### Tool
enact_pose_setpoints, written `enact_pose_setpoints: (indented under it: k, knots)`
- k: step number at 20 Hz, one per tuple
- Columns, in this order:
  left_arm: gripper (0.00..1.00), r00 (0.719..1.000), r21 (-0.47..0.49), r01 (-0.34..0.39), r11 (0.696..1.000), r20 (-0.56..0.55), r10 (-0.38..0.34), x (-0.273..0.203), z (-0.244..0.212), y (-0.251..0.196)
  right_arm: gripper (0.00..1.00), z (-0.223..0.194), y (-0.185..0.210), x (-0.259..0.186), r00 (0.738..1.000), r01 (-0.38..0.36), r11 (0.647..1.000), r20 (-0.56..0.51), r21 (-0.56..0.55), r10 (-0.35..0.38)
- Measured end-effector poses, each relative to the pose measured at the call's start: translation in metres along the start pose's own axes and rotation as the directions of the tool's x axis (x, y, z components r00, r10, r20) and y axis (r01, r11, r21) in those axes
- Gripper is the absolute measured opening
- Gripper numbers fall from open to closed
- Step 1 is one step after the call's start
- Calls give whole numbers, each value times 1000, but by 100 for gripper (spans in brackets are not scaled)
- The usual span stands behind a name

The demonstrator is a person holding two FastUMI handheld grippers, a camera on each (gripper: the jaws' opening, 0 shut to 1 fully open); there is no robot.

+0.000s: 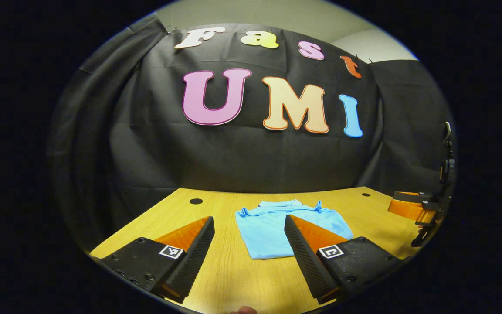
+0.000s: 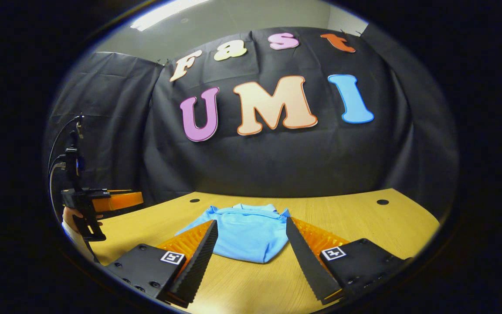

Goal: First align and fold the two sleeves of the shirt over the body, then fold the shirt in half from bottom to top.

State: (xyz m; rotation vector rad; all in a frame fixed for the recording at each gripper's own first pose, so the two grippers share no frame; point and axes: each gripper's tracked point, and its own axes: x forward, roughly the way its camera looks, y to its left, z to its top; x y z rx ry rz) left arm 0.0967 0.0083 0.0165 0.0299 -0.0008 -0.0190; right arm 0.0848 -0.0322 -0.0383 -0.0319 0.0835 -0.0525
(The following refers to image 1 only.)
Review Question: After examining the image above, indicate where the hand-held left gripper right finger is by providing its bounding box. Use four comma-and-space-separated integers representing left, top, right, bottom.
284, 214, 408, 305

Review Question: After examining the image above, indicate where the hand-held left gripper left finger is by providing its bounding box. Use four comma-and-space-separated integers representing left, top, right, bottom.
91, 216, 215, 304

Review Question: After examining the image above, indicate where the black backdrop cloth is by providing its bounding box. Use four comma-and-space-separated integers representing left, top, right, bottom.
46, 13, 456, 253

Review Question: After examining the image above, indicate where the light blue T-shirt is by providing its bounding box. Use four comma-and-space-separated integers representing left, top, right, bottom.
235, 199, 354, 260

